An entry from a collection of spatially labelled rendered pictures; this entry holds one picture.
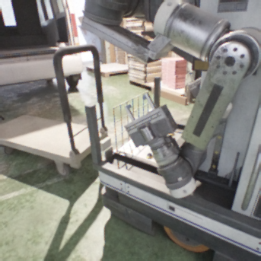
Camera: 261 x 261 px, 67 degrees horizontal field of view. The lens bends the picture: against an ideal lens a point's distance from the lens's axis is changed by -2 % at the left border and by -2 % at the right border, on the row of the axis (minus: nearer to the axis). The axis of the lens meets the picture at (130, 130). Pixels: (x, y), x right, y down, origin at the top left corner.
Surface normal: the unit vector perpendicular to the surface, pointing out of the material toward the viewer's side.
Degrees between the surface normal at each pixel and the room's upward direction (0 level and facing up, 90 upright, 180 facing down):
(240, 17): 90
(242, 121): 90
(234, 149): 90
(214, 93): 94
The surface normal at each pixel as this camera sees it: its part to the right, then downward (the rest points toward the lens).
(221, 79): -0.59, 0.44
